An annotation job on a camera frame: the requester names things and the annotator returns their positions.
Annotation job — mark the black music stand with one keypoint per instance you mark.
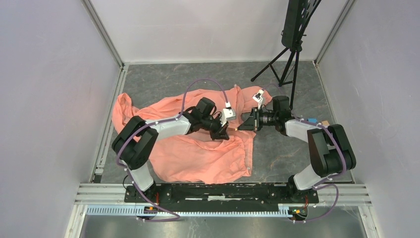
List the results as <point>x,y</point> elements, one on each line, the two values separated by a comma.
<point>298,15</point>

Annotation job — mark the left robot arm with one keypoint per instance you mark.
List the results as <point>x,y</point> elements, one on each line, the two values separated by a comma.
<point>134,144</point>

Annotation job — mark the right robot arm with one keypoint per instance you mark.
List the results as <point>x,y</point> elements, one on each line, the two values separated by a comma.
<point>330,151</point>

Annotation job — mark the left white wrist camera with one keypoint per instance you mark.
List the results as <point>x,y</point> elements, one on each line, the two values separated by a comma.
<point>227,114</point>

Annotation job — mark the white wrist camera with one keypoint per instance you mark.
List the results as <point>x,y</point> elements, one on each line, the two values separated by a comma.
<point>227,114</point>
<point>258,97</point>

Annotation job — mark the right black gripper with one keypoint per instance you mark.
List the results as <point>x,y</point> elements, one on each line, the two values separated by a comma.
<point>252,123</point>

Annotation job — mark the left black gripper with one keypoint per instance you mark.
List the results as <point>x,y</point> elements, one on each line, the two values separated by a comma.
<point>222,134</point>

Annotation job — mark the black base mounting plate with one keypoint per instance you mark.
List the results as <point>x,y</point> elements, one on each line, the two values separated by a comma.
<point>229,197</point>

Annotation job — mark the salmon pink jacket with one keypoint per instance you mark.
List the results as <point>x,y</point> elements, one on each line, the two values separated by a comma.
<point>195,157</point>

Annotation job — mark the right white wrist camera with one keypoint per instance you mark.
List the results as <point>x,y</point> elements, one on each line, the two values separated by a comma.
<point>258,97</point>

